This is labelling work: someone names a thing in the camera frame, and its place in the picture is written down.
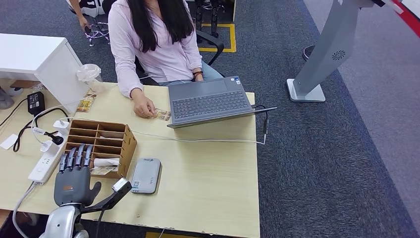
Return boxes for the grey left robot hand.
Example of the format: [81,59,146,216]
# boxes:
[53,144,103,208]

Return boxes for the person's right hand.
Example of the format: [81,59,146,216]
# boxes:
[130,88,158,119]

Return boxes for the printed room key card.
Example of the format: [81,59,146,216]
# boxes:
[89,166,118,177]

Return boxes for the seated person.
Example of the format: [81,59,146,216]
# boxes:
[107,0,224,119]

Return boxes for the cardboard card organizer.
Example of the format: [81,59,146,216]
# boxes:
[61,119,138,179]

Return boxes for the grey card reader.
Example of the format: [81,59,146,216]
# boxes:
[130,158,162,194]

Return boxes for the crouching person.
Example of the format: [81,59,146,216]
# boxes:
[67,0,109,32]

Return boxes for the grey laptop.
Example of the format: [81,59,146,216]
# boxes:
[166,75,278,129]

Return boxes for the white power strip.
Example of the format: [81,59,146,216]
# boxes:
[28,133,68,184]

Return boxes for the black office chair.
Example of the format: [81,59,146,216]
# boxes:
[134,29,224,87]

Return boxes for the white paper roll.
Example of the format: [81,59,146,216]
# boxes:
[93,158,120,168]

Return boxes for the black power plug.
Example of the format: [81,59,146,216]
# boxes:
[45,131,65,146]

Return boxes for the yellow snack packet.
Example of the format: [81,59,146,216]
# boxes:
[76,93,98,114]

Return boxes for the clear plastic bag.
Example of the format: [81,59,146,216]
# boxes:
[76,63,105,95]

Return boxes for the black stand legs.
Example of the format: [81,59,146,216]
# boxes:
[193,0,235,38]

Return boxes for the small white label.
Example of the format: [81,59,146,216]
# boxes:
[0,133,19,151]

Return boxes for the chrome stool base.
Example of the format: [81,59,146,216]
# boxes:
[84,21,110,47]

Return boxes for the black power adapter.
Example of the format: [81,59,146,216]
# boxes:
[27,91,46,116]

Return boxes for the grey rounded object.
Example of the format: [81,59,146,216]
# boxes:
[0,86,15,110]

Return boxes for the black round base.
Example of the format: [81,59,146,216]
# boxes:
[302,45,315,62]

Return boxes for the white cabinet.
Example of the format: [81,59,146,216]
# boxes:
[0,33,90,115]

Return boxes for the grey kiosk stand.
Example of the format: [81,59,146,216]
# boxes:
[286,0,404,103]

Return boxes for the red barrier strip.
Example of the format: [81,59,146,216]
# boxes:
[392,0,420,38]

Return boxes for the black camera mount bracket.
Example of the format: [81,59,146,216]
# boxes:
[80,183,133,214]

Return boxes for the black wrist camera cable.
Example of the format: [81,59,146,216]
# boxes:
[95,210,105,238]

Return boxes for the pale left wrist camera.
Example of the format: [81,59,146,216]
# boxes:
[111,178,132,193]

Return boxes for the yellow floor tape frame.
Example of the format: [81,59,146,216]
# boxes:
[198,23,237,53]

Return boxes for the grey power strip cable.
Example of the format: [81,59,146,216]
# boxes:
[12,182,37,238]

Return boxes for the long white cable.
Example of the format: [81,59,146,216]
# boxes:
[59,117,266,145]

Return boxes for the black adapter cable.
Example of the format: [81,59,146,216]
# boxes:
[13,107,70,153]

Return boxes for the black laptop plug cable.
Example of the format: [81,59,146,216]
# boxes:
[252,105,270,145]

